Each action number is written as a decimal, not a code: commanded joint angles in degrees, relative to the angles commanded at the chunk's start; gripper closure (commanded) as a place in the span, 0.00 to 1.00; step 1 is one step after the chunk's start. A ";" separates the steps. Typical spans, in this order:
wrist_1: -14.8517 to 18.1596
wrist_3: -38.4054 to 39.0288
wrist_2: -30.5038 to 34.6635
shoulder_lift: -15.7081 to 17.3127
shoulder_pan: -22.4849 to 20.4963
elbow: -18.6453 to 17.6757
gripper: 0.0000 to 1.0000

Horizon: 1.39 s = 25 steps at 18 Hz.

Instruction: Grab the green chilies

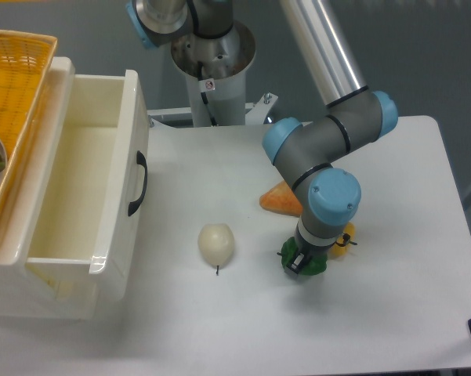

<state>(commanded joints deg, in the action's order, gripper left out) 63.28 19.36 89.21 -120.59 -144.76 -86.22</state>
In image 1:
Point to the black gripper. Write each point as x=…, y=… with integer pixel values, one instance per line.
x=308, y=248

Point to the green bell pepper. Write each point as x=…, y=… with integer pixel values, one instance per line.
x=316, y=266

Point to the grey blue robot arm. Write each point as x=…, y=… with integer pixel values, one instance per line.
x=302, y=154

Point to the yellow bell pepper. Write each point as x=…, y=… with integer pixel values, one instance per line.
x=343, y=248

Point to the orange triangular bread piece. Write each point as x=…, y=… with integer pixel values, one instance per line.
x=281, y=200

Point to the white onion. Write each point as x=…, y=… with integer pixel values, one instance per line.
x=216, y=244

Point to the white plastic drawer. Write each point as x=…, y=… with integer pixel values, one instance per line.
x=83, y=232

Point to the white drawer cabinet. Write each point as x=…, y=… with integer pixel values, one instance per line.
x=23, y=293

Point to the yellow woven basket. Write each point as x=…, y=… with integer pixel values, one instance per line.
x=25, y=59

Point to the black drawer handle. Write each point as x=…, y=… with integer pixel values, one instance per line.
x=135, y=205

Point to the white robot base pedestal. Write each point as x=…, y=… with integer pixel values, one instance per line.
x=215, y=71

